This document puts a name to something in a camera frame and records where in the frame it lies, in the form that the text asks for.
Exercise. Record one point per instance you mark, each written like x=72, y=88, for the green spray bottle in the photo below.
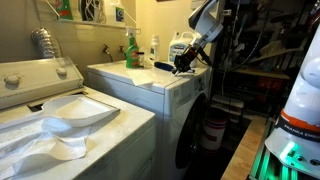
x=132, y=57

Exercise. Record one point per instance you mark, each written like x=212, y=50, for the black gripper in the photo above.
x=183, y=61

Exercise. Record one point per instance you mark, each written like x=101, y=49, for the white cloth on dryer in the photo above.
x=58, y=132

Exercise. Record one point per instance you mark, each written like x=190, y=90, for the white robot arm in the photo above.
x=295, y=140

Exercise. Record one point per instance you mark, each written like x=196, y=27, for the blue and white brush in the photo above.
x=168, y=67

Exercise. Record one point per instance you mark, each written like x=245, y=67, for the white front-load washing machine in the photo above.
x=178, y=102

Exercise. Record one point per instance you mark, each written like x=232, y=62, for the white top-load dryer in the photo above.
x=119, y=147

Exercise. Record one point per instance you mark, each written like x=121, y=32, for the large white detergent jug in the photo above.
x=178, y=44

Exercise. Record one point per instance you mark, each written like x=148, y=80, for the white paper sheet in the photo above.
x=140, y=77

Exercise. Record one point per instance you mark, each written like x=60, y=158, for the silver flexible vent duct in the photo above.
x=47, y=43

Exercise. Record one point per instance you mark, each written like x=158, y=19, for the wall shelf with items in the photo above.
x=105, y=13

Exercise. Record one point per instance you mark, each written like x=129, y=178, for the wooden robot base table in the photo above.
x=241, y=162

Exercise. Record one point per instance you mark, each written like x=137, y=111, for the small white bottle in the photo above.
x=154, y=48

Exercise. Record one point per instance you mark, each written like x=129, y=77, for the red and white bucket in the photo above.
x=212, y=135

